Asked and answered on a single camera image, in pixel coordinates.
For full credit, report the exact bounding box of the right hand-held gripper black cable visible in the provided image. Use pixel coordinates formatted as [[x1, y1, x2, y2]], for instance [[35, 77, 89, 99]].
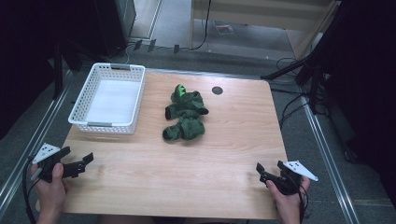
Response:
[[297, 174, 310, 222]]

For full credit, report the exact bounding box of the black tripod stand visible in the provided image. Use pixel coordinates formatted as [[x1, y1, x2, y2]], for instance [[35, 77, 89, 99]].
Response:
[[261, 46, 331, 116]]

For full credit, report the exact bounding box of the person's right hand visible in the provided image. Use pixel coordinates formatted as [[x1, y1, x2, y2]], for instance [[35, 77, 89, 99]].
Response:
[[265, 176, 311, 220]]

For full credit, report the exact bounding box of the white floor cable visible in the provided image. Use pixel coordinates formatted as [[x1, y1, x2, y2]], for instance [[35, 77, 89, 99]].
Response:
[[106, 43, 135, 64]]

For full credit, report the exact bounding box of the left hand-held gripper black cable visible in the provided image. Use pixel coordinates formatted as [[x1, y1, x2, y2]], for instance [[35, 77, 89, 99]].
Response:
[[21, 157, 42, 224]]

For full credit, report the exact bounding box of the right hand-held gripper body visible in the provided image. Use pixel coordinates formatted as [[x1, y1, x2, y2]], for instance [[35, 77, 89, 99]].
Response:
[[273, 160, 319, 196]]

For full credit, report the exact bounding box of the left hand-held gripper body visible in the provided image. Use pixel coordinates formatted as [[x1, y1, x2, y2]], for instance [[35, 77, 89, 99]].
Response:
[[30, 142, 71, 184]]

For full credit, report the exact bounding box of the hand-held gripper black cable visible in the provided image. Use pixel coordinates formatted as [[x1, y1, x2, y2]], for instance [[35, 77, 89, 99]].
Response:
[[297, 174, 310, 222], [21, 157, 42, 224]]

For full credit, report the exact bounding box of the dark green sock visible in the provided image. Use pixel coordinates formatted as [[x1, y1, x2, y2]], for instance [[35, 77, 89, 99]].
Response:
[[162, 117, 206, 142]]

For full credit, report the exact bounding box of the red and green flat packet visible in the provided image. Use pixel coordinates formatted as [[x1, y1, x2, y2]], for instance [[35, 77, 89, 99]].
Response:
[[214, 23, 235, 36]]

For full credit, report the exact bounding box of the beige wooden furniture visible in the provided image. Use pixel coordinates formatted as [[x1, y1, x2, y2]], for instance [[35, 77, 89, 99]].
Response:
[[188, 0, 342, 61]]

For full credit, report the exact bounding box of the aluminium floor rail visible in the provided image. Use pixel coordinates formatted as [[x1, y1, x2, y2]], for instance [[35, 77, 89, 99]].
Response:
[[300, 97, 361, 224], [0, 69, 74, 217]]

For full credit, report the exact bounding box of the black hanging cable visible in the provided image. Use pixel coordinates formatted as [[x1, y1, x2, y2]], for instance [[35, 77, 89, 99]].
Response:
[[190, 0, 213, 51]]

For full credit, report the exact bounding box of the dark grey cabinet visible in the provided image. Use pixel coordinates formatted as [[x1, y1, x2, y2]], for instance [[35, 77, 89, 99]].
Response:
[[92, 0, 137, 58]]

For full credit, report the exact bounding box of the black floor cable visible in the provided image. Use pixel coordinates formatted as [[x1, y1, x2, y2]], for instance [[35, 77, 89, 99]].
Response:
[[276, 56, 310, 130]]

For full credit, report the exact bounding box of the person's left hand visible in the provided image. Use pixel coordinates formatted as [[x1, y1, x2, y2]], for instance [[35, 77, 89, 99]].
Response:
[[30, 162, 69, 220]]

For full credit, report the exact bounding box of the white perforated plastic basket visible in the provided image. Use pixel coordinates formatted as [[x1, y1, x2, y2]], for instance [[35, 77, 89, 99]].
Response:
[[67, 63, 147, 135]]

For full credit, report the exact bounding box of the black upright stand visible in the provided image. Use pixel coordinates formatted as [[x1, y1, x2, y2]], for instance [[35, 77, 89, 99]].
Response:
[[51, 40, 64, 101]]

